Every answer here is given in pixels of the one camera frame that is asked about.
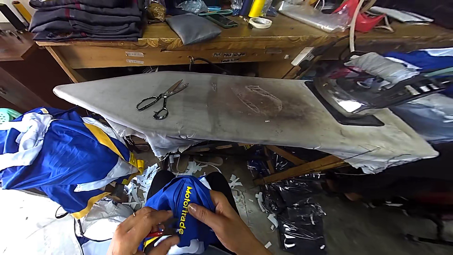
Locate person's right hand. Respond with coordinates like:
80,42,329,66
188,190,258,255

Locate person's left hand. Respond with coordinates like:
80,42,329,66
108,206,180,255

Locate small red thread snips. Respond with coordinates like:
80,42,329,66
146,230,177,238

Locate blue garment with yellow lettering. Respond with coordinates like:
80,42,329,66
143,175,219,255

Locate person's right forearm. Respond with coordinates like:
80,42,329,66
239,240,273,255

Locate person's legs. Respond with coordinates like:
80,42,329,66
146,170,241,255

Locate pile of white fabric scraps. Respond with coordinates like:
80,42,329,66
122,161,160,210

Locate clear plastic bag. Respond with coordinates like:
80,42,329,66
80,198,136,242

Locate beige sandal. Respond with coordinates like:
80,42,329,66
176,156,190,173
193,156,224,166

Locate pile of black plastic-wrapped packages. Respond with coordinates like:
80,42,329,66
248,147,326,254

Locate wooden ironing board leg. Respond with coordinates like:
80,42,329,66
253,144,349,186

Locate grey covered ironing board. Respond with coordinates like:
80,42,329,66
53,71,439,174

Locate pile of blue yellow garments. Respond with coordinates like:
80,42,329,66
0,107,145,220

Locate white fabric sack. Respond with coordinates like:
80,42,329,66
0,189,84,255

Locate black iron rest mat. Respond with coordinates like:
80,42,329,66
304,80,385,127

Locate wooden table with drawers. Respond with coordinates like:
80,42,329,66
35,5,453,84

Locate white power strip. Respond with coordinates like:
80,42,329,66
291,47,315,67

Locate light green plastic basket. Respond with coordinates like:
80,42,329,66
0,108,22,124

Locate grey fabric pouch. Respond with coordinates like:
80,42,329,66
166,13,222,45

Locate black smartphone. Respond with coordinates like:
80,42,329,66
206,13,238,29

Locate white tape roll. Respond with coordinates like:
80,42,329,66
249,18,273,29

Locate dark brown cabinet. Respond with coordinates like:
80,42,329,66
0,23,76,115

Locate dark blue thread cone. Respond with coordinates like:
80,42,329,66
239,0,254,17

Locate yellow thread cone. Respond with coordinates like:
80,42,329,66
248,0,266,18

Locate crumpled clear plastic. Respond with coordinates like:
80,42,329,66
177,0,209,15

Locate black steam iron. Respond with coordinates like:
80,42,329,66
314,65,453,117

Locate plastic bag with brown contents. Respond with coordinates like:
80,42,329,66
146,0,166,23

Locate stack of dark folded clothes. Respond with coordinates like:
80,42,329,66
28,0,145,42

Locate clear plastic packaging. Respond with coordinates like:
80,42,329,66
278,1,351,33

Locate grey cloth wrap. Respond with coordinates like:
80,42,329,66
345,52,420,85

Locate pile of blue white fabric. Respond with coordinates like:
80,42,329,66
384,48,453,143

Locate red plastic object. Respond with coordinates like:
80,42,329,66
333,0,386,33

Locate yellow tube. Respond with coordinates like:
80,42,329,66
12,1,32,25

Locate black tube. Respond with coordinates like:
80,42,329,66
0,0,26,31

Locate black-handled metal scissors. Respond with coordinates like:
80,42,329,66
136,80,189,120

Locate beige iron hose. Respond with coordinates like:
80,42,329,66
349,0,365,54

